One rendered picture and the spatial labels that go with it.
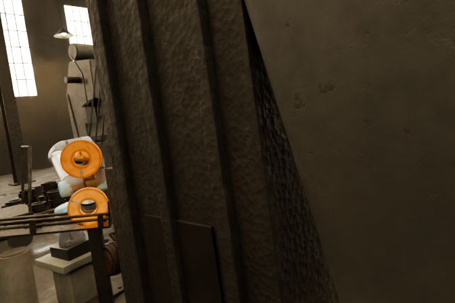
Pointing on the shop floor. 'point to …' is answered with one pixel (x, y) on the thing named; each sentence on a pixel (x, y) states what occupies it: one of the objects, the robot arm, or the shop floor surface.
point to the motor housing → (112, 259)
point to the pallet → (51, 195)
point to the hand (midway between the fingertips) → (80, 153)
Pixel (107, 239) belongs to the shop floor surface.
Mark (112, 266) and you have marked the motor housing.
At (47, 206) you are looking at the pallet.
